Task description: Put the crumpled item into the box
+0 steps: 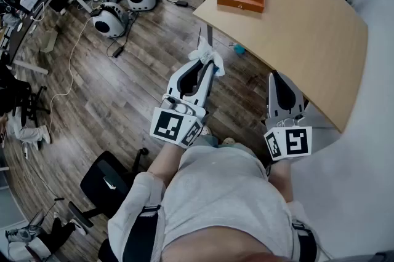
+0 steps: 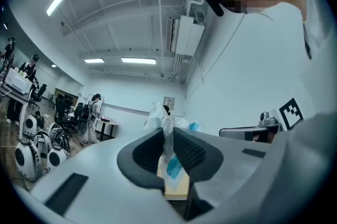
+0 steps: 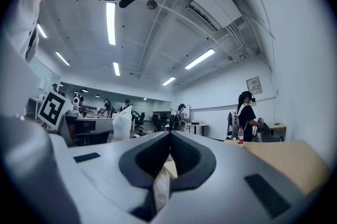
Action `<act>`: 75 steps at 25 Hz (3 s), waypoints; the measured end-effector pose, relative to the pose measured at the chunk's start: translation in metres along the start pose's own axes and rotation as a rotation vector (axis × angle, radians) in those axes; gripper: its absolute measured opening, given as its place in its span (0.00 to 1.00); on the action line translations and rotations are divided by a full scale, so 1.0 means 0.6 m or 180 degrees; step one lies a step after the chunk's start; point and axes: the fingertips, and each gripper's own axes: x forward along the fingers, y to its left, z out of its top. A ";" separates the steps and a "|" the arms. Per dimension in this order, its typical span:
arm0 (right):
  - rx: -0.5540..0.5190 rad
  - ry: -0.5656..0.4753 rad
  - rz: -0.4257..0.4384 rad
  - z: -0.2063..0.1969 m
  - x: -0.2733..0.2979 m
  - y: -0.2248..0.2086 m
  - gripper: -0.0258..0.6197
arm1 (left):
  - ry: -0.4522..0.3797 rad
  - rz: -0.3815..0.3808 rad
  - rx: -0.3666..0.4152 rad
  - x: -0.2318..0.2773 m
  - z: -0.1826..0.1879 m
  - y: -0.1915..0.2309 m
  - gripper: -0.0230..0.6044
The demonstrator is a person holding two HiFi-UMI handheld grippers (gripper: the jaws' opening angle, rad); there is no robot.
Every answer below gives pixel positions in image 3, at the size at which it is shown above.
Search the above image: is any small side table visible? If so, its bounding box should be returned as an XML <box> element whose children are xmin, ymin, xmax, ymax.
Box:
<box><xmin>186</xmin><ymin>123</ymin><xmax>210</xmax><ymax>137</ymax></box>

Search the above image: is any clear plastic packet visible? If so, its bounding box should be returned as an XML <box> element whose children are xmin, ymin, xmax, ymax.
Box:
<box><xmin>112</xmin><ymin>106</ymin><xmax>133</xmax><ymax>140</ymax></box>

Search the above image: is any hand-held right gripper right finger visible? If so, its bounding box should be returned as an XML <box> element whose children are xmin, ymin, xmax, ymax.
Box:
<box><xmin>157</xmin><ymin>130</ymin><xmax>316</xmax><ymax>224</ymax></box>

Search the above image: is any black office chair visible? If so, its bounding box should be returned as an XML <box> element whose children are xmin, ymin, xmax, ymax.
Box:
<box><xmin>134</xmin><ymin>111</ymin><xmax>146</xmax><ymax>131</ymax></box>

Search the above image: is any grey jacket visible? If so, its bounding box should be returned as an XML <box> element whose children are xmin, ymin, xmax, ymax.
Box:
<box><xmin>259</xmin><ymin>121</ymin><xmax>284</xmax><ymax>143</ymax></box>

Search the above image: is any wall electrical panel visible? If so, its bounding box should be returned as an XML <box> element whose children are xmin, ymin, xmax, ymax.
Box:
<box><xmin>246</xmin><ymin>76</ymin><xmax>263</xmax><ymax>95</ymax></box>

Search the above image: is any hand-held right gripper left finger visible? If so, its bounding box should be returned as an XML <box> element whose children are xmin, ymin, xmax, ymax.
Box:
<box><xmin>68</xmin><ymin>130</ymin><xmax>172</xmax><ymax>221</ymax></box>

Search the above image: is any person's light grey t-shirt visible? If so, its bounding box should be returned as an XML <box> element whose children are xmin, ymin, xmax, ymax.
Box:
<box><xmin>2</xmin><ymin>0</ymin><xmax>106</xmax><ymax>118</ymax></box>

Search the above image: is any black backpack shoulder strap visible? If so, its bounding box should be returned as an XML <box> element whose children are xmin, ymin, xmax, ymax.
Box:
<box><xmin>25</xmin><ymin>27</ymin><xmax>39</xmax><ymax>61</ymax></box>

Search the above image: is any small wooden desk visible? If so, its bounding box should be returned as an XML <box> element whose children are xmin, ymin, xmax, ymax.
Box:
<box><xmin>268</xmin><ymin>123</ymin><xmax>287</xmax><ymax>141</ymax></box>

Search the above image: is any clear water bottle red label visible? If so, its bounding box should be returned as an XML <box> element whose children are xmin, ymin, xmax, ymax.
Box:
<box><xmin>237</xmin><ymin>126</ymin><xmax>245</xmax><ymax>145</ymax></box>

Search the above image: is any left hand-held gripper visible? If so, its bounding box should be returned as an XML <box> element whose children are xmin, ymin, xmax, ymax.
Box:
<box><xmin>37</xmin><ymin>90</ymin><xmax>114</xmax><ymax>147</ymax></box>

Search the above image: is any white ceiling air conditioner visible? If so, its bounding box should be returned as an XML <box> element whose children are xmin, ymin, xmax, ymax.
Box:
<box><xmin>185</xmin><ymin>0</ymin><xmax>243</xmax><ymax>32</ymax></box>

